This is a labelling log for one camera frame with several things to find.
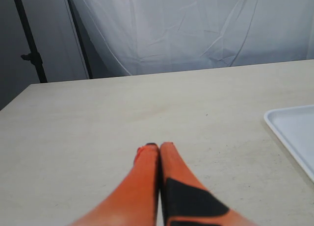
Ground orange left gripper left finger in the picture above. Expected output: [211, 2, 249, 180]
[71, 143, 158, 226]

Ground white rectangular plastic tray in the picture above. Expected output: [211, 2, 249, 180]
[263, 104, 314, 181]

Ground left gripper orange and black right finger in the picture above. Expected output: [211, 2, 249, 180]
[160, 142, 249, 226]

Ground black backdrop frame pole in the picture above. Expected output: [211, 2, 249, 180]
[67, 0, 93, 79]

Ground white backdrop cloth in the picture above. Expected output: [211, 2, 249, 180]
[70, 0, 314, 77]

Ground black stand pole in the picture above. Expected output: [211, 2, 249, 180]
[14, 0, 48, 83]

